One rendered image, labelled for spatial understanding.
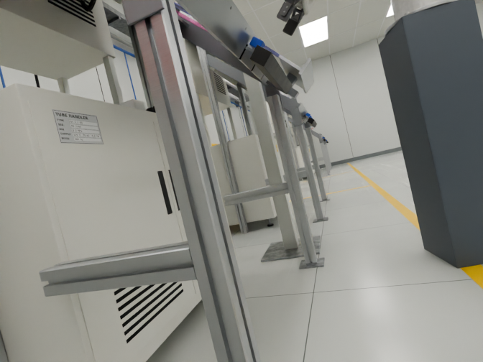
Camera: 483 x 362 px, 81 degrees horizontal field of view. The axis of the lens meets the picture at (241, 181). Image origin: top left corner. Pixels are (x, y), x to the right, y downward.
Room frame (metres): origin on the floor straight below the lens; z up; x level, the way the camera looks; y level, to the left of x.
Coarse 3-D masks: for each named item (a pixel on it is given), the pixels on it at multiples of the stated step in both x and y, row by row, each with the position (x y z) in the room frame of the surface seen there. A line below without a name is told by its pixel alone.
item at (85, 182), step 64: (0, 128) 0.48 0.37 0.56; (64, 128) 0.52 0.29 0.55; (128, 128) 0.68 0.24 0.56; (0, 192) 0.49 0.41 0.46; (64, 192) 0.49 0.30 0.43; (128, 192) 0.63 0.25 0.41; (0, 256) 0.51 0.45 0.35; (64, 256) 0.46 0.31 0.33; (0, 320) 0.52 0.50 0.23; (64, 320) 0.47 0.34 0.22; (128, 320) 0.55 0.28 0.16
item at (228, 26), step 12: (180, 0) 0.45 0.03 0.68; (192, 0) 0.47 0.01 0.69; (204, 0) 0.50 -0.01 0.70; (216, 0) 0.52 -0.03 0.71; (228, 0) 0.55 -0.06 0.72; (192, 12) 0.49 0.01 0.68; (204, 12) 0.51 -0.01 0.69; (216, 12) 0.54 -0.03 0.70; (228, 12) 0.57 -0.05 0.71; (240, 12) 0.61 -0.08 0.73; (204, 24) 0.53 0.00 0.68; (216, 24) 0.56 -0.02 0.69; (228, 24) 0.60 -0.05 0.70; (240, 24) 0.64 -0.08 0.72; (216, 36) 0.59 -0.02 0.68; (228, 36) 0.62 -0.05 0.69; (240, 36) 0.67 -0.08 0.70; (252, 36) 0.72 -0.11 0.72; (228, 48) 0.66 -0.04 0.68; (240, 48) 0.70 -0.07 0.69; (240, 60) 0.75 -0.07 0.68; (252, 72) 0.85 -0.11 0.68
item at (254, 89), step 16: (256, 80) 1.25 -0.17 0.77; (256, 96) 1.26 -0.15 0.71; (256, 112) 1.26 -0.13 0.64; (256, 128) 1.27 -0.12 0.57; (272, 144) 1.25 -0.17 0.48; (272, 160) 1.25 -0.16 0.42; (272, 176) 1.26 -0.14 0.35; (288, 208) 1.25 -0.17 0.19; (288, 224) 1.25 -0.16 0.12; (288, 240) 1.26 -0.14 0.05; (320, 240) 1.31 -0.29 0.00; (272, 256) 1.21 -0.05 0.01; (288, 256) 1.17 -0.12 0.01
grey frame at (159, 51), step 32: (160, 32) 0.32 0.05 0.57; (160, 64) 0.34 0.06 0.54; (160, 96) 0.33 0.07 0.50; (192, 96) 0.35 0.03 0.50; (160, 128) 0.33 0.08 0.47; (192, 128) 0.33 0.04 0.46; (192, 160) 0.32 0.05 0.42; (288, 160) 1.03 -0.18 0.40; (192, 192) 0.34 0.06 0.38; (192, 224) 0.33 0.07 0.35; (224, 224) 0.35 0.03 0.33; (192, 256) 0.33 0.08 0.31; (224, 256) 0.33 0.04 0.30; (224, 288) 0.32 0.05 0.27; (224, 320) 0.34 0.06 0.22; (0, 352) 0.51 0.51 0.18; (224, 352) 0.33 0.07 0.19; (256, 352) 0.35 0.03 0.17
